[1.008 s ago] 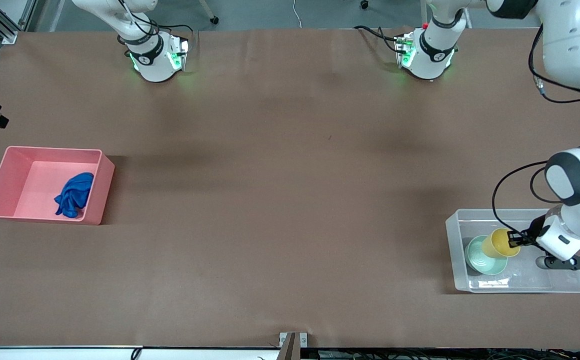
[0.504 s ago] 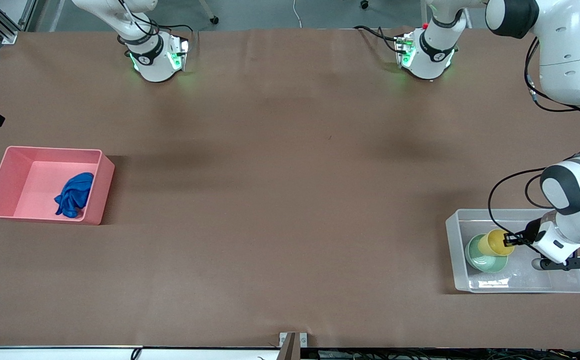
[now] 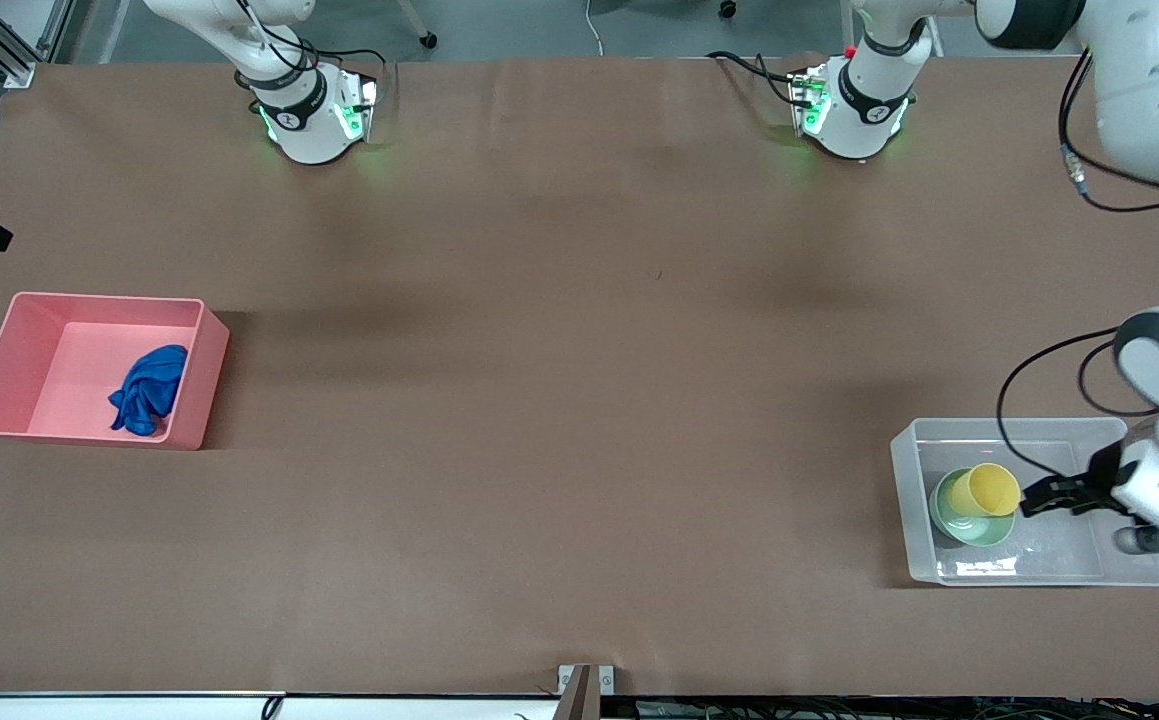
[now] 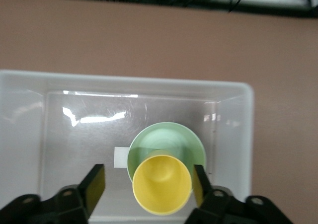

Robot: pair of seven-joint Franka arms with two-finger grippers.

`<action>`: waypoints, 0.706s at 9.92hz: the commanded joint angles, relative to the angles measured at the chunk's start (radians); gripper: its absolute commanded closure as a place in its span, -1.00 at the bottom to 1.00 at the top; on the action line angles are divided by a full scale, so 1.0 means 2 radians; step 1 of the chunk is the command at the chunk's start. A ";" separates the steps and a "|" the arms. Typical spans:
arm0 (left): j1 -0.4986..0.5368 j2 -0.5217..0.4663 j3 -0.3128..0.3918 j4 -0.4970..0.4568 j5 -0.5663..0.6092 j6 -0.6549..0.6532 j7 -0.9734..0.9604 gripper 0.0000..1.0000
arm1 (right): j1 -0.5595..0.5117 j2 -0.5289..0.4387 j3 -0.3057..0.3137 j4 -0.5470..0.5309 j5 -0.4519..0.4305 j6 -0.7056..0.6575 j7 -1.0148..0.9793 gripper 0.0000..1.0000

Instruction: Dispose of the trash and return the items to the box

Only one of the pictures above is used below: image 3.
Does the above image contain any metal table edge bracket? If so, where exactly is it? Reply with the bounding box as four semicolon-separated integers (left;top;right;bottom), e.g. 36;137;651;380
557;664;616;720

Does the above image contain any aluminium frame profile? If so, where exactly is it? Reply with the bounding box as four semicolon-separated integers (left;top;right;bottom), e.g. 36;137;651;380
0;0;92;89

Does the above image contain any pink plastic bin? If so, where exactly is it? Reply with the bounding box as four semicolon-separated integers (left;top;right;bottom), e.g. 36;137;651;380
0;292;231;451

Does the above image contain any brown table cover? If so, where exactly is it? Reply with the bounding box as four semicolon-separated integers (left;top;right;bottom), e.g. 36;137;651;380
0;55;1159;699

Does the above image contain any chair caster with leg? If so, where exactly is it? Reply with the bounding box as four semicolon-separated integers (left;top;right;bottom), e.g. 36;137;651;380
397;0;438;50

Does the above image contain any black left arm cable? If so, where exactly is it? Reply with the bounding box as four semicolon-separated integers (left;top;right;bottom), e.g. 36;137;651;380
997;50;1159;476

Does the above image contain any green bowl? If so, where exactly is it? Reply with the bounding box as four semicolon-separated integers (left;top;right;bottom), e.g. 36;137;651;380
929;468;1018;548

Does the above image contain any blue cloth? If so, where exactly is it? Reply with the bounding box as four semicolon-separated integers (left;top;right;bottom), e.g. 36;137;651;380
108;345;189;438

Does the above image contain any black base cable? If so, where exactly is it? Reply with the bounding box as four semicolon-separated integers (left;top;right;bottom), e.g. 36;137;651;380
294;35;398;96
706;50;805;106

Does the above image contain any clear plastic box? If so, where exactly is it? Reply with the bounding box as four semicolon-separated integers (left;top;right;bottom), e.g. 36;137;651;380
890;417;1159;587

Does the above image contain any black left base cable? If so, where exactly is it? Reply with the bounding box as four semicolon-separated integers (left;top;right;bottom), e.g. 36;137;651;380
706;50;805;106

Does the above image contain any yellow cup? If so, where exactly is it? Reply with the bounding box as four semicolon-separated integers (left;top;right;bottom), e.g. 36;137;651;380
947;462;1023;518

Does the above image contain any black right base cable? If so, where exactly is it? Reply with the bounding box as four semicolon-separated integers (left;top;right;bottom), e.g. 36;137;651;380
294;35;398;96

